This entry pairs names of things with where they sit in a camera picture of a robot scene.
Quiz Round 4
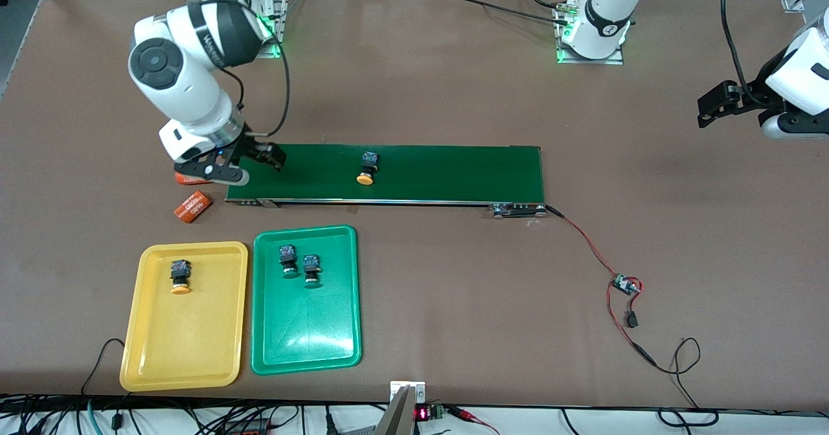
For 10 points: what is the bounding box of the yellow mushroom push button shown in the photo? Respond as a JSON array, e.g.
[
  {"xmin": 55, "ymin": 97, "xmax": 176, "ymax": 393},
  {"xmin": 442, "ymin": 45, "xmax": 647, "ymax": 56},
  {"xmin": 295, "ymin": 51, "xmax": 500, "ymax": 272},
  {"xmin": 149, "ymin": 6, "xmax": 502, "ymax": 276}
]
[
  {"xmin": 356, "ymin": 151, "xmax": 380, "ymax": 186},
  {"xmin": 169, "ymin": 260, "xmax": 192, "ymax": 295}
]

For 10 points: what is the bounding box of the green mushroom push button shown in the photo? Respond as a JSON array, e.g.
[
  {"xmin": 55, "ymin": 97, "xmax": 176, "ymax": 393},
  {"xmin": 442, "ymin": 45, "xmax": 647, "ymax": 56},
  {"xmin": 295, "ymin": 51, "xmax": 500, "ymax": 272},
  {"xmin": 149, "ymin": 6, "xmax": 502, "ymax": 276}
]
[
  {"xmin": 278, "ymin": 244, "xmax": 300, "ymax": 279},
  {"xmin": 302, "ymin": 254, "xmax": 323, "ymax": 289}
]

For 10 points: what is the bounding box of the green conveyor belt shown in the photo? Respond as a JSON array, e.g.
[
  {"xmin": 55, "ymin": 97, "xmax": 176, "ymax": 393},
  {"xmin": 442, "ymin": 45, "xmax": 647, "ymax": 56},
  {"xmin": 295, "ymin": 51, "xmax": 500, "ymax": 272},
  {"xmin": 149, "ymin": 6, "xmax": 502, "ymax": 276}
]
[{"xmin": 224, "ymin": 142, "xmax": 548, "ymax": 219}]

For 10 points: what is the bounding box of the green plastic tray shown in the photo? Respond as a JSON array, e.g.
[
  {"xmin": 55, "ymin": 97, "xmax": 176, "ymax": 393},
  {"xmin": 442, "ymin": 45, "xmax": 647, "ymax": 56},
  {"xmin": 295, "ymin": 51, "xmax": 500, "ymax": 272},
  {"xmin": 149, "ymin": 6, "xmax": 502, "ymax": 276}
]
[{"xmin": 251, "ymin": 225, "xmax": 363, "ymax": 376}]

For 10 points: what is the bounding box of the yellow plastic tray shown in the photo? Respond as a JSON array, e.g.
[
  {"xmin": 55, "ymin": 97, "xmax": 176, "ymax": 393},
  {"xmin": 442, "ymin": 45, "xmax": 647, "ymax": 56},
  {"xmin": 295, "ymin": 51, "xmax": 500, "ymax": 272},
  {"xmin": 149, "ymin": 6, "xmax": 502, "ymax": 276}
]
[{"xmin": 119, "ymin": 241, "xmax": 249, "ymax": 392}]

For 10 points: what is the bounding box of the red clip lead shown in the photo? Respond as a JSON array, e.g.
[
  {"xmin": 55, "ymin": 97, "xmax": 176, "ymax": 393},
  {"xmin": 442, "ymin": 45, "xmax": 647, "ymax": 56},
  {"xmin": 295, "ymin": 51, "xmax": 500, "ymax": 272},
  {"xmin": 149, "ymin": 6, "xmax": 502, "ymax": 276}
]
[{"xmin": 447, "ymin": 407, "xmax": 501, "ymax": 435}]

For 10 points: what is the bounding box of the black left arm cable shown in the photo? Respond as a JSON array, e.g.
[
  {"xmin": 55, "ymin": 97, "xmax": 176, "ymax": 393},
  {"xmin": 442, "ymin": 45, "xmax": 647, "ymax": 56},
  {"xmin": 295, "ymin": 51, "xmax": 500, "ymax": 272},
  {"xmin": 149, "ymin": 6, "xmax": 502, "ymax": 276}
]
[{"xmin": 720, "ymin": 0, "xmax": 755, "ymax": 96}]

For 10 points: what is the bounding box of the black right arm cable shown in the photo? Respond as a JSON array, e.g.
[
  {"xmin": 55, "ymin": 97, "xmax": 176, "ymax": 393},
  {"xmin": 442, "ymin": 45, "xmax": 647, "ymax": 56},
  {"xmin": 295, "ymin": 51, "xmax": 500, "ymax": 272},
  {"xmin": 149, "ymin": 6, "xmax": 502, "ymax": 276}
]
[{"xmin": 185, "ymin": 0, "xmax": 291, "ymax": 139}]

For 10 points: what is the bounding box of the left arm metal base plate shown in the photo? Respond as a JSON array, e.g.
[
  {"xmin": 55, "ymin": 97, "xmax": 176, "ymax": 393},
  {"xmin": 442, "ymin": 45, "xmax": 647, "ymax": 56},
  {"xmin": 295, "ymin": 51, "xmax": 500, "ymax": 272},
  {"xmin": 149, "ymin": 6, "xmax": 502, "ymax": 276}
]
[{"xmin": 556, "ymin": 0, "xmax": 626, "ymax": 65}]

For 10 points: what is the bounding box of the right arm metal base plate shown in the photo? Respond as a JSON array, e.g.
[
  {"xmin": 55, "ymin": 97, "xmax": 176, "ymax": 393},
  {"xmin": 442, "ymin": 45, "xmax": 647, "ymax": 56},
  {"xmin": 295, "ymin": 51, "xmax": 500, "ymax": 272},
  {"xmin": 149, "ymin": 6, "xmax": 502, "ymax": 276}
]
[{"xmin": 256, "ymin": 0, "xmax": 290, "ymax": 59}]

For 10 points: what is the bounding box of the red and black wire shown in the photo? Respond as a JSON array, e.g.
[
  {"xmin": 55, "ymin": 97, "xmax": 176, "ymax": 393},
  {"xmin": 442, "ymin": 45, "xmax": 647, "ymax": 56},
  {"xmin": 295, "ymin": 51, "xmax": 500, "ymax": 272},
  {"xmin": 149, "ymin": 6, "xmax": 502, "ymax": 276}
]
[{"xmin": 546, "ymin": 205, "xmax": 658, "ymax": 368}]

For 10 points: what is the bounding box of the black cable to arm base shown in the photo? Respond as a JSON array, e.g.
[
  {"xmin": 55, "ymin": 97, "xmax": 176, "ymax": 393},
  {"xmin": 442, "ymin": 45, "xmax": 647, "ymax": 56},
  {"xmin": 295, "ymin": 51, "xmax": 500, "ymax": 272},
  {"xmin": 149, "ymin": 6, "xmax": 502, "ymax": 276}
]
[{"xmin": 440, "ymin": 0, "xmax": 571, "ymax": 25}]

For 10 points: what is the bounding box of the looped black power cable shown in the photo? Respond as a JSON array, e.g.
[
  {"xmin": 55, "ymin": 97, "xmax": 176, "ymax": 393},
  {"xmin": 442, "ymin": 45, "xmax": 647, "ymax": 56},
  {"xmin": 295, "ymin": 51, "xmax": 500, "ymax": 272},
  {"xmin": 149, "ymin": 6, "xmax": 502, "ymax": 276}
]
[{"xmin": 653, "ymin": 337, "xmax": 720, "ymax": 427}]

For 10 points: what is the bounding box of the thin black table cable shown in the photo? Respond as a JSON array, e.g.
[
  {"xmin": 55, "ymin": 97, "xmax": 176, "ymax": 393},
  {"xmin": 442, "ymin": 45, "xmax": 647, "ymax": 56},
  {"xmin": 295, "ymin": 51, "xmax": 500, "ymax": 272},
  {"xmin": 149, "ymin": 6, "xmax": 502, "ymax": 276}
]
[{"xmin": 81, "ymin": 338, "xmax": 127, "ymax": 397}]

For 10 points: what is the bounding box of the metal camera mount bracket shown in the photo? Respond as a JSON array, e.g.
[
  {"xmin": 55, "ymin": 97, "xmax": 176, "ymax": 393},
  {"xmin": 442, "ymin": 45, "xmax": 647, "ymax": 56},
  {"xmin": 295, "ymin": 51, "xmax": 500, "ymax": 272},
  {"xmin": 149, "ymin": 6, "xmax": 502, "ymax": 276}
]
[{"xmin": 374, "ymin": 381, "xmax": 427, "ymax": 435}]

